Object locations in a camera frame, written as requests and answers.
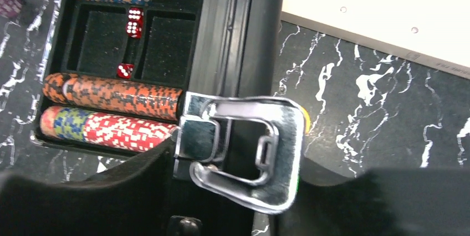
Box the tan flat board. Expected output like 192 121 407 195
282 0 469 78

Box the purple white chip stack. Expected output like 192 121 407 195
1 0 25 18

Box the red white chip stack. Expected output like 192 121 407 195
83 112 177 152

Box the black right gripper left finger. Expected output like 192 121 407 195
1 140 174 235

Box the orange black chip stack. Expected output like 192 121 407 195
43 73 183 121

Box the red translucent die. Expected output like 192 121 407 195
126 20 143 39
116 63 134 79
127 7 144 22

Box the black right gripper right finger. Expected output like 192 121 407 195
275 158 469 235

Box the blue green chip stack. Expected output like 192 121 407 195
39 106 94 142

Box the black poker set case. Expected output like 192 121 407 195
30 0 311 236

